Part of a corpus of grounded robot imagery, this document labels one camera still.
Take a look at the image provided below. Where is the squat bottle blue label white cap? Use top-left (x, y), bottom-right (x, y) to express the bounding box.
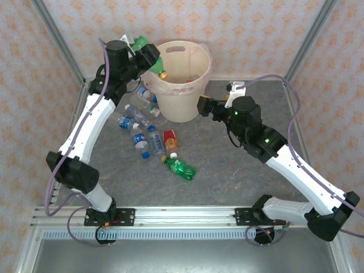
top-left (118, 115), bottom-right (140, 131)

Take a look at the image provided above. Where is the grey metal panel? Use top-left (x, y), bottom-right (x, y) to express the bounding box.
top-left (15, 227), bottom-right (352, 273)

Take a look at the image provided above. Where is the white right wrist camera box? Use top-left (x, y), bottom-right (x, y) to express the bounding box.
top-left (226, 81), bottom-right (247, 109)

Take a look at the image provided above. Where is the crushed green bottle orange cap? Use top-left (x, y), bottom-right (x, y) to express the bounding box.
top-left (160, 155), bottom-right (197, 182)

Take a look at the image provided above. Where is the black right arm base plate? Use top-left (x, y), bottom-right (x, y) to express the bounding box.
top-left (234, 208), bottom-right (288, 227)

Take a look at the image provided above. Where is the grey slotted cable duct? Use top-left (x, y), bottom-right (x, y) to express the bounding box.
top-left (42, 229), bottom-right (288, 240)

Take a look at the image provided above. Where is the clear bottle blue label blue cap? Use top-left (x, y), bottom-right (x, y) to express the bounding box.
top-left (136, 86), bottom-right (158, 103)
top-left (131, 132), bottom-right (151, 160)

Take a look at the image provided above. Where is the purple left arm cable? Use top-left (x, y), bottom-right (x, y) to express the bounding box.
top-left (44, 38), bottom-right (137, 247)

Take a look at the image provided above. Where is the red orange bottle white cap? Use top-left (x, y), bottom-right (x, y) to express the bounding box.
top-left (162, 129), bottom-right (180, 159)

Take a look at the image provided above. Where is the cream plastic bin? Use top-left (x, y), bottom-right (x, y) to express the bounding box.
top-left (142, 40), bottom-right (213, 123)

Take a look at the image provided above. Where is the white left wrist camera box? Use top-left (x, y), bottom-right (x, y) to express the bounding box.
top-left (119, 34), bottom-right (136, 53)

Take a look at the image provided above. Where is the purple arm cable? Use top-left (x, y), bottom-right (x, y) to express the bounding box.
top-left (241, 74), bottom-right (364, 247)
top-left (44, 38), bottom-right (137, 247)

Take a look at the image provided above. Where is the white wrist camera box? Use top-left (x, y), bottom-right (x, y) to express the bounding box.
top-left (119, 34), bottom-right (136, 53)
top-left (226, 81), bottom-right (247, 109)

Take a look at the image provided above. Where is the clear bottle small drop logo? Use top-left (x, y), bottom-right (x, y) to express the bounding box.
top-left (124, 104), bottom-right (156, 129)

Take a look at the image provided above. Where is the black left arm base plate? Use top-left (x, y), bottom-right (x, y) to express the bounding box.
top-left (84, 208), bottom-right (136, 227)

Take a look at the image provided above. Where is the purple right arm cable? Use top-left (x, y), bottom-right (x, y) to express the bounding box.
top-left (241, 74), bottom-right (364, 247)

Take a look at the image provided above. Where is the aluminium frame post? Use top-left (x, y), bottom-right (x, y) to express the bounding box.
top-left (283, 0), bottom-right (339, 86)
top-left (30, 0), bottom-right (88, 86)

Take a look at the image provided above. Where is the clear bottle pale blue print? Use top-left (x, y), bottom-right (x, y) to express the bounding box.
top-left (147, 125), bottom-right (166, 156)

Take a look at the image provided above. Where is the long aluminium base rail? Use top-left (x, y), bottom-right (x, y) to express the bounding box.
top-left (30, 206), bottom-right (341, 228)

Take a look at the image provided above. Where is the clear bottle green white cap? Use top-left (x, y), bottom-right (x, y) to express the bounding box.
top-left (130, 95), bottom-right (162, 117)

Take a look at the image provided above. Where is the clear pink bin liner bag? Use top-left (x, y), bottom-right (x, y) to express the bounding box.
top-left (142, 41), bottom-right (214, 96)

